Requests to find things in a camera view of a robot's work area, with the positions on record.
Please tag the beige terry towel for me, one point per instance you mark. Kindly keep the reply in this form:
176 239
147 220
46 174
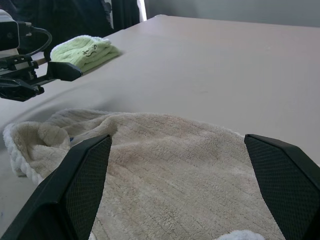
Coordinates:
162 162

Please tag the green folded towel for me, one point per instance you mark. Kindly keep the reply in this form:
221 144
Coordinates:
72 50

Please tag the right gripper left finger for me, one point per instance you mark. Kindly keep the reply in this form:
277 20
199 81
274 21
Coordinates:
62 200

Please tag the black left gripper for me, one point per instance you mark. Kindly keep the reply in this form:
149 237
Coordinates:
15 65

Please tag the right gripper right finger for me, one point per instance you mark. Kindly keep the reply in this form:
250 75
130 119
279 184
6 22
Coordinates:
287 190

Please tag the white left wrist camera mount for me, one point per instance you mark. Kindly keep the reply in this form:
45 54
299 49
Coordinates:
5 16

